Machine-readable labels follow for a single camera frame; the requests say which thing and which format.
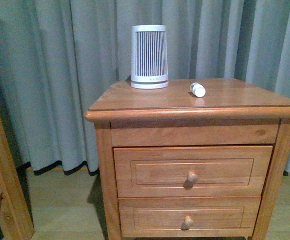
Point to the white medicine bottle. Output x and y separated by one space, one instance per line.
197 89

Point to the drawer wooden knob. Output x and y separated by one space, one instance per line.
192 178
187 223

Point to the white ribbed cylindrical device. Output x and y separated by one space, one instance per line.
149 65

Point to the wooden nightstand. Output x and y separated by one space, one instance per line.
232 113

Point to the grey curtain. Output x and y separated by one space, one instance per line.
57 57

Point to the wooden furniture at left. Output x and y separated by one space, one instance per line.
15 220

